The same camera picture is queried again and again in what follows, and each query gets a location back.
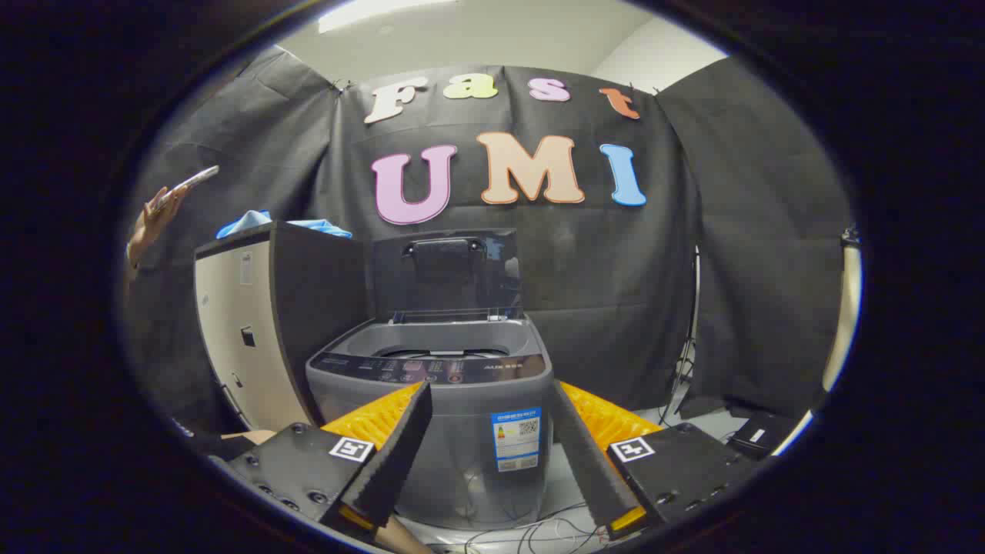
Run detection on beige cabinet with dark side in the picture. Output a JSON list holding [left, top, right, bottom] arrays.
[[192, 221, 372, 433]]

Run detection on light blue garment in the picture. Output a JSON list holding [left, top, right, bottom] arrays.
[[215, 209, 353, 240]]

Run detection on black floor cables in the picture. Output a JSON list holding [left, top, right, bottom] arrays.
[[460, 502, 610, 553]]

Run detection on grey washing machine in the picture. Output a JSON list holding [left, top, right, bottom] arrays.
[[306, 314, 556, 532]]

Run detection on black box with white label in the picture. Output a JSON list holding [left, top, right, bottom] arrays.
[[726, 411, 802, 461]]

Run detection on smartphone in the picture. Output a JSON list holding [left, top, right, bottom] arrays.
[[149, 165, 221, 217]]

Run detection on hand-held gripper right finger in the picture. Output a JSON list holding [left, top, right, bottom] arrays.
[[550, 379, 760, 540]]

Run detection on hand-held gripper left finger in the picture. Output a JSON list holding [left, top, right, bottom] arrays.
[[225, 381, 434, 540]]

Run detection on black backdrop cloth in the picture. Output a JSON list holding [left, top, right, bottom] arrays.
[[123, 46, 856, 433]]

